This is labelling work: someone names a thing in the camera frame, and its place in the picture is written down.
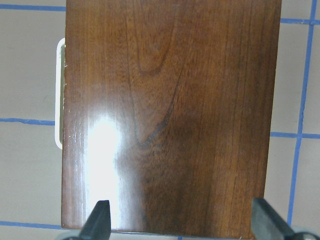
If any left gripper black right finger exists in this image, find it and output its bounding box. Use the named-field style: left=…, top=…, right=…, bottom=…
left=250, top=198, right=295, bottom=240

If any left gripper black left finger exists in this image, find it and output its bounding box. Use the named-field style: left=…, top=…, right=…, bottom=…
left=79, top=200, right=111, bottom=240

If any white drawer handle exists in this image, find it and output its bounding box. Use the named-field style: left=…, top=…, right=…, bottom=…
left=54, top=38, right=65, bottom=150

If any brown wooden drawer cabinet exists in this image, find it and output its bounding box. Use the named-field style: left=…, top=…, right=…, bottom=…
left=61, top=0, right=282, bottom=239

